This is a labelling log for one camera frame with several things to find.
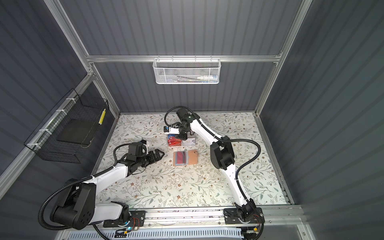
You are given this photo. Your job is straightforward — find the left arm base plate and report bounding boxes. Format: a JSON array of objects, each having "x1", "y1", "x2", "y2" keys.
[{"x1": 103, "y1": 211, "x2": 147, "y2": 229}]

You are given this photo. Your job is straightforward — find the pink leather card wallet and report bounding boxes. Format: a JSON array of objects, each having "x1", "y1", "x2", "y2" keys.
[{"x1": 173, "y1": 150, "x2": 199, "y2": 167}]

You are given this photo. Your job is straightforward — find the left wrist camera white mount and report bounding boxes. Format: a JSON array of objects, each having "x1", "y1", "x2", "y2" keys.
[{"x1": 140, "y1": 139, "x2": 148, "y2": 155}]

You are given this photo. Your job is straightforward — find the white wire mesh basket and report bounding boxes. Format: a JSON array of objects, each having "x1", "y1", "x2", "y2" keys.
[{"x1": 153, "y1": 58, "x2": 222, "y2": 85}]

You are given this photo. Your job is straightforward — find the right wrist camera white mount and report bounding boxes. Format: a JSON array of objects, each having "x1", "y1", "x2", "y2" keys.
[{"x1": 164, "y1": 126, "x2": 180, "y2": 135}]

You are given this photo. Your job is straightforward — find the clear acrylic card display stand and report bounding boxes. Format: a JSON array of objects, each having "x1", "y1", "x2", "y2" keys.
[{"x1": 164, "y1": 126, "x2": 196, "y2": 147}]

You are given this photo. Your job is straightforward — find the black pad in basket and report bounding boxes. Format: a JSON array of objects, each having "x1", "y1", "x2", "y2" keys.
[{"x1": 57, "y1": 119, "x2": 99, "y2": 146}]

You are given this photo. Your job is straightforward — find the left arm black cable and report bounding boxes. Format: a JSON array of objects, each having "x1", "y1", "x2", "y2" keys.
[{"x1": 37, "y1": 143, "x2": 133, "y2": 231}]

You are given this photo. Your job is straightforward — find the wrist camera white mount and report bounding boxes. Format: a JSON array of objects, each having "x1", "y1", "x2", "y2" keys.
[
  {"x1": 164, "y1": 126, "x2": 180, "y2": 135},
  {"x1": 140, "y1": 139, "x2": 148, "y2": 155}
]

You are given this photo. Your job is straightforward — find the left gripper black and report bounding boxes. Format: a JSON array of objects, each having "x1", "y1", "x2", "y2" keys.
[{"x1": 136, "y1": 148, "x2": 164, "y2": 168}]

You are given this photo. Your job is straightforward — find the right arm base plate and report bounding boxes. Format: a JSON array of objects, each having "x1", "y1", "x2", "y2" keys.
[{"x1": 223, "y1": 208, "x2": 265, "y2": 225}]

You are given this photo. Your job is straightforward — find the yellow tag on basket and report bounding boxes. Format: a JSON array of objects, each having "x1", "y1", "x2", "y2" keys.
[{"x1": 98, "y1": 109, "x2": 106, "y2": 125}]

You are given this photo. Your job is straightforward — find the white vented panel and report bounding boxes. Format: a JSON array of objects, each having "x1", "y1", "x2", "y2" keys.
[{"x1": 67, "y1": 227, "x2": 244, "y2": 240}]

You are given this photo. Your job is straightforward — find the white VIP diamond card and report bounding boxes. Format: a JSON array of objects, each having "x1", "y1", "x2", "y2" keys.
[{"x1": 182, "y1": 138, "x2": 196, "y2": 147}]

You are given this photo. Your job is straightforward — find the pens in white basket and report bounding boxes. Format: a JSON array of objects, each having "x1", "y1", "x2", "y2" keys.
[{"x1": 177, "y1": 75, "x2": 219, "y2": 84}]

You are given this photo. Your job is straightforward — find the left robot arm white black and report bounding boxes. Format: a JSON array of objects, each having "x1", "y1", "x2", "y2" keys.
[{"x1": 38, "y1": 140, "x2": 165, "y2": 230}]

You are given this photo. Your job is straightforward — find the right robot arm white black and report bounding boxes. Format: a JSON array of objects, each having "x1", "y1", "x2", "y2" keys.
[{"x1": 164, "y1": 106, "x2": 265, "y2": 224}]

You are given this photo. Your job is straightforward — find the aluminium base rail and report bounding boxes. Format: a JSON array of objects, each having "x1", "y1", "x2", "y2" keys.
[{"x1": 61, "y1": 205, "x2": 304, "y2": 232}]

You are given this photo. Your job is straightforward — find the black wire basket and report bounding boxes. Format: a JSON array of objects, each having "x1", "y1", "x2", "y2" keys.
[{"x1": 24, "y1": 89, "x2": 109, "y2": 164}]

